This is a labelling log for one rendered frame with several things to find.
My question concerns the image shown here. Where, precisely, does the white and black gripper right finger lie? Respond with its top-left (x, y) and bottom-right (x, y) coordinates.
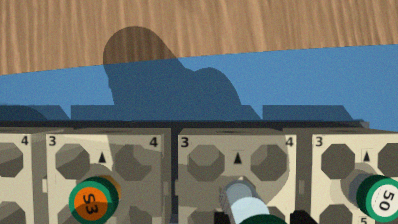
top-left (289, 210), bottom-right (318, 224)

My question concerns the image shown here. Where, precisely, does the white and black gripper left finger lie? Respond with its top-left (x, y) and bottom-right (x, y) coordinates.
top-left (214, 212), bottom-right (231, 224)

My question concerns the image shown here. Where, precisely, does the beige bucket adapter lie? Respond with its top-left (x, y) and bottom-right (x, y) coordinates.
top-left (175, 128), bottom-right (296, 224)
top-left (283, 128), bottom-right (398, 224)
top-left (46, 128), bottom-right (171, 224)
top-left (0, 127), bottom-right (74, 224)

